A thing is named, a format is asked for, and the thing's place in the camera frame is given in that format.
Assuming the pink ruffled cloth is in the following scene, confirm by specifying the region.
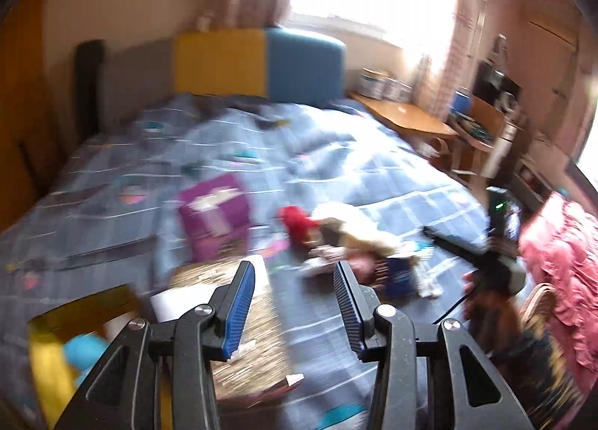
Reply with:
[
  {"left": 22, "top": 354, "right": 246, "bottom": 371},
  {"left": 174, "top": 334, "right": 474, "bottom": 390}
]
[{"left": 518, "top": 191, "right": 598, "bottom": 379}]

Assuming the gold embossed box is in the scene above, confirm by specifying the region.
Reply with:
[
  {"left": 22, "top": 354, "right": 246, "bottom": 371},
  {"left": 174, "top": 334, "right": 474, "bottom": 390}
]
[{"left": 152, "top": 255, "right": 304, "bottom": 400}]

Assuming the pink towel navy band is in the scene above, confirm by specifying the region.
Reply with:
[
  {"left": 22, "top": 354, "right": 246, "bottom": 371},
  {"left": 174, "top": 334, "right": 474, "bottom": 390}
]
[{"left": 348, "top": 255, "right": 419, "bottom": 300}]

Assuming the wooden side shelf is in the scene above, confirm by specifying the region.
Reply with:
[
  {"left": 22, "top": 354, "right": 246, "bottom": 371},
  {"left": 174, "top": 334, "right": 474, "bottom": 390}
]
[{"left": 446, "top": 98, "right": 521, "bottom": 181}]

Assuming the person's right hand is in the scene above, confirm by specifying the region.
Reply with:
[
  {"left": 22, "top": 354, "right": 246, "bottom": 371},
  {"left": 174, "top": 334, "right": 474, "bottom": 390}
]
[{"left": 462, "top": 271, "right": 521, "bottom": 353}]

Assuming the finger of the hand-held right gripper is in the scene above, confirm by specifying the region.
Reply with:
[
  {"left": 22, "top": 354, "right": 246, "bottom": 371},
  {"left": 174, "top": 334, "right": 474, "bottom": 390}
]
[{"left": 423, "top": 225, "right": 491, "bottom": 267}]

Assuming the blue soft item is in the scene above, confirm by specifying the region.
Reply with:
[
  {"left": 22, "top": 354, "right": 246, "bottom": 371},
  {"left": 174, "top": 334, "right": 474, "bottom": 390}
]
[{"left": 63, "top": 334, "right": 110, "bottom": 386}]

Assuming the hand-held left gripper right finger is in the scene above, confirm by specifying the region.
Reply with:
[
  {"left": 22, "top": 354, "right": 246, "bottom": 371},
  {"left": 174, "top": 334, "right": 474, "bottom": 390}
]
[{"left": 333, "top": 260, "right": 536, "bottom": 430}]

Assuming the wooden desk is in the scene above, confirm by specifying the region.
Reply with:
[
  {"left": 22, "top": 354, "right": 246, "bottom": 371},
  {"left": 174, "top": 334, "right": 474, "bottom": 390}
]
[{"left": 348, "top": 91, "right": 461, "bottom": 150}]

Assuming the purple cardboard box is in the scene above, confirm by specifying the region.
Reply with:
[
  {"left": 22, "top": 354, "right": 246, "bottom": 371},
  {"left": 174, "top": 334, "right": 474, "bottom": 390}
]
[{"left": 178, "top": 173, "right": 253, "bottom": 262}]

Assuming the black cable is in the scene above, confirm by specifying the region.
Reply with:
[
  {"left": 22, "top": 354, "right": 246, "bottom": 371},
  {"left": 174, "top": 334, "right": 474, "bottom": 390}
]
[{"left": 432, "top": 292, "right": 470, "bottom": 324}]

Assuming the white foam net sleeve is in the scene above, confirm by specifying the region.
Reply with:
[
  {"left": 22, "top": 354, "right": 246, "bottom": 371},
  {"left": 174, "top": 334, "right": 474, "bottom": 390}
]
[{"left": 416, "top": 271, "right": 442, "bottom": 298}]

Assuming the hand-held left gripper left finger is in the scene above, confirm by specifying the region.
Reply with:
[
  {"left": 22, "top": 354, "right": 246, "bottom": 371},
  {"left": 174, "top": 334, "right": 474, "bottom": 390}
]
[{"left": 53, "top": 260, "right": 256, "bottom": 430}]

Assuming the orange wooden wardrobe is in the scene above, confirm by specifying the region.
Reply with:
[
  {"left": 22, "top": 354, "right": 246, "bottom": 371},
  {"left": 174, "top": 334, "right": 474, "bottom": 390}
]
[{"left": 0, "top": 0, "right": 54, "bottom": 232}]

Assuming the yellow cardboard box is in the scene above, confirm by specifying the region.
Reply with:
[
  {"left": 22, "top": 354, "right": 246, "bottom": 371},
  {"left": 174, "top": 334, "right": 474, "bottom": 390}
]
[{"left": 28, "top": 285, "right": 155, "bottom": 430}]

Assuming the black appliance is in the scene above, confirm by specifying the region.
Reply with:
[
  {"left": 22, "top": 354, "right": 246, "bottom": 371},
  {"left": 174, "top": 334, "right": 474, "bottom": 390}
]
[{"left": 472, "top": 61, "right": 521, "bottom": 109}]

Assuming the cream plush item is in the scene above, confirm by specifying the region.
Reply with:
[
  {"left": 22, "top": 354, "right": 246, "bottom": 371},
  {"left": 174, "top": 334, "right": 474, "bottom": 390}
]
[{"left": 311, "top": 202, "right": 398, "bottom": 258}]

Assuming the grey yellow blue headboard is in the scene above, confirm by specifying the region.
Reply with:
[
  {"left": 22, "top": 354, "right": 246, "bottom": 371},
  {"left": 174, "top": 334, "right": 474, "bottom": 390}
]
[{"left": 75, "top": 28, "right": 349, "bottom": 141}]

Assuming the glass jar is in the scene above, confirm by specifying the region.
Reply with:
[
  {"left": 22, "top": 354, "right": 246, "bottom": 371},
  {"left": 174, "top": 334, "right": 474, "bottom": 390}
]
[
  {"left": 360, "top": 68, "right": 386, "bottom": 99},
  {"left": 385, "top": 77, "right": 414, "bottom": 102}
]

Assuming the red plush item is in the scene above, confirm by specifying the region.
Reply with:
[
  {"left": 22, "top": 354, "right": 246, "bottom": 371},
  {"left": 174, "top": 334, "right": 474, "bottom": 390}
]
[{"left": 279, "top": 206, "right": 323, "bottom": 248}]

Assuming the grey checked leaf-print blanket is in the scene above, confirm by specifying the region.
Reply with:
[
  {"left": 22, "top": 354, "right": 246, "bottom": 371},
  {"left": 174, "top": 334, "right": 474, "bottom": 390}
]
[{"left": 0, "top": 93, "right": 528, "bottom": 430}]

